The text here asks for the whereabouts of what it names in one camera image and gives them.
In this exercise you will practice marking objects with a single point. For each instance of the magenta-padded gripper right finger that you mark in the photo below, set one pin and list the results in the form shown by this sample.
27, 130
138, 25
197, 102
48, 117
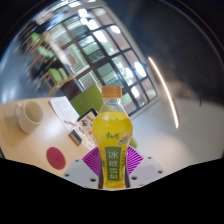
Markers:
143, 171

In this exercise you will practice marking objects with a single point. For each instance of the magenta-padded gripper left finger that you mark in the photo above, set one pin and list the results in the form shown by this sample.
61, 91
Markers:
81, 173

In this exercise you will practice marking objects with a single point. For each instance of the yellow drink bottle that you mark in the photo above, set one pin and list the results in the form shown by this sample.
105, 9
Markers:
112, 133

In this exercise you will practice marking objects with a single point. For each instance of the flat round red coaster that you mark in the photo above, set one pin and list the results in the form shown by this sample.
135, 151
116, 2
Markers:
56, 158

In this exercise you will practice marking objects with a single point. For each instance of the small white flat device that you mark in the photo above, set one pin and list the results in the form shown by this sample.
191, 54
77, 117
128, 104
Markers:
75, 137

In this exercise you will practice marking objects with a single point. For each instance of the white paper sheet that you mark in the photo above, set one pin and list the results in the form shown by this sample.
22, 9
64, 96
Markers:
64, 111

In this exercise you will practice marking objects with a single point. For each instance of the white ribbed mug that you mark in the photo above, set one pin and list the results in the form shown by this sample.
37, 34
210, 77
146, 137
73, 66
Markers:
30, 116

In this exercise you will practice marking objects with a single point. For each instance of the long linear ceiling light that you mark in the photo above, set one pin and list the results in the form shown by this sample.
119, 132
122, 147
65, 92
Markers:
165, 93

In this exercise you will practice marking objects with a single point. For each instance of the wooden chairs with green seats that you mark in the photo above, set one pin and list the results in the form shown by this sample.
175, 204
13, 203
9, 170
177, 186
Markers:
55, 75

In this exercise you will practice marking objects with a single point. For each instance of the dark-framed window wall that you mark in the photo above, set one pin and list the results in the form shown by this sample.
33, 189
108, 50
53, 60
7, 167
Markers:
100, 56

